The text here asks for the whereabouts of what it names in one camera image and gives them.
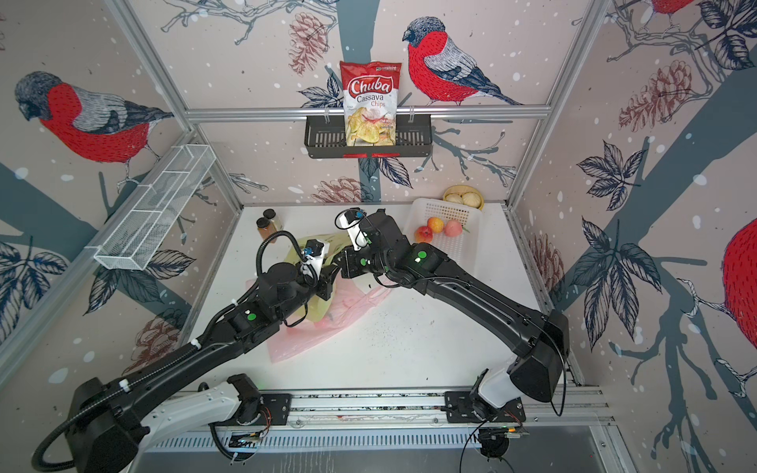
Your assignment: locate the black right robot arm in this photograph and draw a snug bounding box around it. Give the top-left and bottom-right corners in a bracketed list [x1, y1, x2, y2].
[334, 207, 570, 409]

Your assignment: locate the light spice jar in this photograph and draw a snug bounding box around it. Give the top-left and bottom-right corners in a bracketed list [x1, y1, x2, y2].
[263, 209, 283, 232]

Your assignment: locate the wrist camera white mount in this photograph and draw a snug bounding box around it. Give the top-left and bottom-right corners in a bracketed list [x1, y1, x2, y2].
[303, 238, 329, 281]
[341, 207, 369, 250]

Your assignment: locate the Chuba cassava chips bag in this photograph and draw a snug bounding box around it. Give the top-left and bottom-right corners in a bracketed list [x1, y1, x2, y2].
[340, 61, 401, 147]

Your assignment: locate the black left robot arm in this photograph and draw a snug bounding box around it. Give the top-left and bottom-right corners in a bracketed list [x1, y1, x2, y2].
[31, 240, 343, 472]

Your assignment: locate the brown spice jar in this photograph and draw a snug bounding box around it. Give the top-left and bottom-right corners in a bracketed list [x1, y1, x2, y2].
[255, 217, 278, 240]

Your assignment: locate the yellow bowl with buns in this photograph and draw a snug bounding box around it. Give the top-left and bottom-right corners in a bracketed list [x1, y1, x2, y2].
[443, 184, 485, 210]

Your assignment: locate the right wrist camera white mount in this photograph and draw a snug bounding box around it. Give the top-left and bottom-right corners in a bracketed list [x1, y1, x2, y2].
[341, 207, 369, 250]

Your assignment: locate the red yellow peach left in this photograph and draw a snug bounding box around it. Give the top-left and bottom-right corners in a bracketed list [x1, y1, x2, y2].
[414, 226, 434, 244]

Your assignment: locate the black wall shelf basket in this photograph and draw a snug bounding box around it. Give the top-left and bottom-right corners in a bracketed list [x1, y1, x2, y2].
[305, 114, 433, 159]

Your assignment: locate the white wire mesh shelf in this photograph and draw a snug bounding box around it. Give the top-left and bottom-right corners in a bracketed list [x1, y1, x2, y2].
[94, 144, 216, 270]

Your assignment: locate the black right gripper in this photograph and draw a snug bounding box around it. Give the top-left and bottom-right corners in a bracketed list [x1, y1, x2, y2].
[328, 245, 395, 282]

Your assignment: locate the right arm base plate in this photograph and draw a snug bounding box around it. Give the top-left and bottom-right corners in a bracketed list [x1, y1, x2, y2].
[441, 390, 526, 425]

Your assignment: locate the red peach top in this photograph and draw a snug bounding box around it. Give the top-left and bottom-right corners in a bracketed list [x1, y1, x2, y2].
[444, 220, 464, 238]

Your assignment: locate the pink plastic bag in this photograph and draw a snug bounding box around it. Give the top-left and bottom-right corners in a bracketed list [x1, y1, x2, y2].
[246, 276, 390, 365]

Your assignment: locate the white perforated plastic basket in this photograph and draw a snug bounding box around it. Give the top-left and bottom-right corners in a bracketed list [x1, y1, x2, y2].
[403, 198, 483, 275]

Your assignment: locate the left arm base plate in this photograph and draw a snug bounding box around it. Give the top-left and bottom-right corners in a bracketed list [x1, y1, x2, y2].
[216, 392, 293, 429]

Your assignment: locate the green avocado print plastic bag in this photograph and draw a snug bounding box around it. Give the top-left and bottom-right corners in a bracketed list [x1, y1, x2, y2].
[285, 232, 352, 323]

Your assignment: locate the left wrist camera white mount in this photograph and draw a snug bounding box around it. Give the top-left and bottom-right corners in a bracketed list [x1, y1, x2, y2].
[303, 238, 329, 281]

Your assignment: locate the orange yellow peach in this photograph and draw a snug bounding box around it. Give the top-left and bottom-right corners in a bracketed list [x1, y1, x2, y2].
[427, 217, 446, 234]

